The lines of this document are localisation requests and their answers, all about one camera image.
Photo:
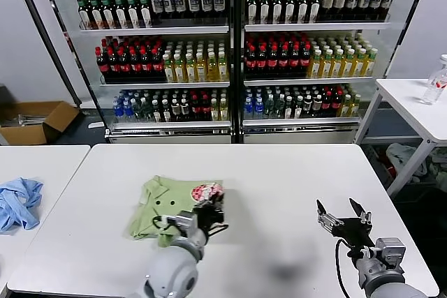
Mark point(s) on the metal rods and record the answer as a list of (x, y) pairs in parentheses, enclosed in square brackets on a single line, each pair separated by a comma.
[(29, 119)]

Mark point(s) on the white display cooler cabinet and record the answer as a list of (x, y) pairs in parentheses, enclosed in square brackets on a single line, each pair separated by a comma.
[(174, 135)]

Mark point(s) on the open cardboard box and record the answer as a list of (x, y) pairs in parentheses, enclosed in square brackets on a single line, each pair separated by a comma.
[(63, 113)]

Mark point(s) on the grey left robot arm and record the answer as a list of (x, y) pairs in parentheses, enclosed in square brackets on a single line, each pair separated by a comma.
[(171, 273)]

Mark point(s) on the grey green cloth pile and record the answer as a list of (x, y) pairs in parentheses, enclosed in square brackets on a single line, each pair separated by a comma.
[(439, 169)]

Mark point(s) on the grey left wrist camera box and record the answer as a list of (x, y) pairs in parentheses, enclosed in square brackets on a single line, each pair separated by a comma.
[(186, 223)]

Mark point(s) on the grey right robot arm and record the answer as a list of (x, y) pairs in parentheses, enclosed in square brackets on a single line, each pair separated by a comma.
[(380, 277)]

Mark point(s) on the green cap tea bottle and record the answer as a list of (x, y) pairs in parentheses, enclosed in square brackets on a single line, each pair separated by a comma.
[(253, 10), (146, 14), (277, 10), (265, 10), (290, 10), (84, 15), (121, 15), (133, 14), (108, 15), (303, 10), (315, 10), (96, 15)]

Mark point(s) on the white crumpled cloth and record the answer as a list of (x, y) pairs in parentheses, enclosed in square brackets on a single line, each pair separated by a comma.
[(401, 158)]

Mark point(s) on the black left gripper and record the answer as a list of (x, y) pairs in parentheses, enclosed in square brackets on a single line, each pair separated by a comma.
[(209, 217)]

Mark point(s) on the small red label cola bottle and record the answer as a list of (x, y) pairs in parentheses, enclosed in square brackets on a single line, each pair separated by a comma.
[(195, 109), (326, 104), (206, 109), (336, 104)]

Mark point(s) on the crumpled light blue shirt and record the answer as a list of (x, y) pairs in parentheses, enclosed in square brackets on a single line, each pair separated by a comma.
[(17, 203)]

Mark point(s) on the white label dark drink bottle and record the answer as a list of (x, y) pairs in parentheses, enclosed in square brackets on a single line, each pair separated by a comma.
[(157, 6), (193, 5), (219, 4), (179, 5), (168, 5), (387, 1), (206, 4), (376, 1), (364, 1), (352, 1)]

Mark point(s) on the black cooler centre post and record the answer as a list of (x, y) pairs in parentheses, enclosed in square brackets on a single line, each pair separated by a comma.
[(237, 67)]

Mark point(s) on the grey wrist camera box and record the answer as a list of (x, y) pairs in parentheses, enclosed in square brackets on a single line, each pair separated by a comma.
[(186, 223), (391, 251)]

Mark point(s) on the small blue drink bottle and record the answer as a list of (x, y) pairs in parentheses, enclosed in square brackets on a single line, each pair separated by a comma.
[(117, 112), (258, 109), (128, 112), (248, 109)]

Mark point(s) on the small clear green bottle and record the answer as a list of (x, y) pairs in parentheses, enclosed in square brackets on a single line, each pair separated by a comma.
[(147, 112), (138, 112), (279, 107), (269, 107)]

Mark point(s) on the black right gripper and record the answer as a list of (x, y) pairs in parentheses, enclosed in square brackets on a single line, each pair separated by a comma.
[(354, 231)]

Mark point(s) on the red cap cola bottle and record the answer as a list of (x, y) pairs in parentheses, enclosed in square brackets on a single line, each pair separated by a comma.
[(251, 63), (101, 66), (305, 63), (112, 66), (273, 63), (284, 63), (157, 65), (295, 63), (123, 66), (135, 66), (262, 63), (146, 65)]

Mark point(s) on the light green polo shirt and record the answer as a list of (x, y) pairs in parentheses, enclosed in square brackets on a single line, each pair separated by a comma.
[(167, 200)]

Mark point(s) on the small yellow juice bottle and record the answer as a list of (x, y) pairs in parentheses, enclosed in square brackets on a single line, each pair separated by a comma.
[(355, 106), (345, 107), (214, 111), (223, 111)]

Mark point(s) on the white side table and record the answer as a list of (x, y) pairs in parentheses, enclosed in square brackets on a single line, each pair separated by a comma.
[(408, 102)]

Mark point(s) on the clear plastic water bottle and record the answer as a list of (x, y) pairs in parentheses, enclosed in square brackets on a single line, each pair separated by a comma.
[(434, 85)]

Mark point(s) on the beige label tea bottle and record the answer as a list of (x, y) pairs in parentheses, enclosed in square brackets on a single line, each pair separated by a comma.
[(327, 3), (339, 2)]

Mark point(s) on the white cooler shelf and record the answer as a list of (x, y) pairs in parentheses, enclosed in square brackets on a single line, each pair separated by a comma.
[(314, 27), (164, 84), (300, 121), (171, 125), (307, 81), (153, 30)]

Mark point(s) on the small dark white label bottle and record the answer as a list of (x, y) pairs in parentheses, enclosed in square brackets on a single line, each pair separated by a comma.
[(185, 111), (156, 113), (288, 109), (307, 106), (298, 109), (166, 113), (175, 111), (317, 106)]

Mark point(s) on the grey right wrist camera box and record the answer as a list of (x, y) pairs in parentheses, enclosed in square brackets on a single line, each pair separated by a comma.
[(391, 251)]

